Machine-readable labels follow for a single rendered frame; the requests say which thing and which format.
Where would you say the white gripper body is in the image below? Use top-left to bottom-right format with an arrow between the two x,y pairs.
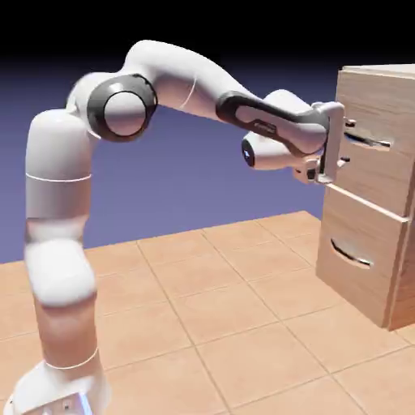
311,101 -> 346,186

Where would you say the light wood drawer front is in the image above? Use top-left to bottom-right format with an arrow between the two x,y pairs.
314,185 -> 411,329
324,68 -> 415,224

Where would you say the light wood cabinet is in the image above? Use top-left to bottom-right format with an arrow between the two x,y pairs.
314,63 -> 415,332

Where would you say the curved metal drawer handle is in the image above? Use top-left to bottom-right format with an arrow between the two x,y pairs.
329,237 -> 373,269
343,130 -> 392,151

